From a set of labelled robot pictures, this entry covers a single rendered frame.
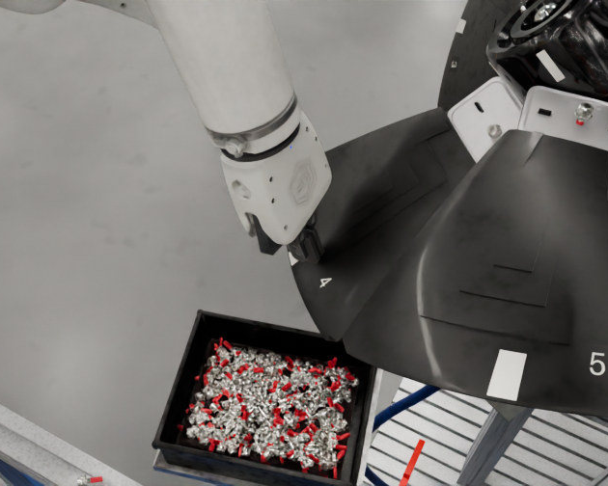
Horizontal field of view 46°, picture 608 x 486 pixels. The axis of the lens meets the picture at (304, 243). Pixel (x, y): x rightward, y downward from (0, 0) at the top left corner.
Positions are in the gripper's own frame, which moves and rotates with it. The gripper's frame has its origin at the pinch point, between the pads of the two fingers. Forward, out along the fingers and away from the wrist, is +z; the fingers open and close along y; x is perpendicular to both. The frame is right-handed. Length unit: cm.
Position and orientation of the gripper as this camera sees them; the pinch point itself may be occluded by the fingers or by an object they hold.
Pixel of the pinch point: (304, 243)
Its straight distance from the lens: 74.4
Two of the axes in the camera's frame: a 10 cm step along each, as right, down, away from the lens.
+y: 4.6, -7.3, 5.0
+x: -8.5, -2.0, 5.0
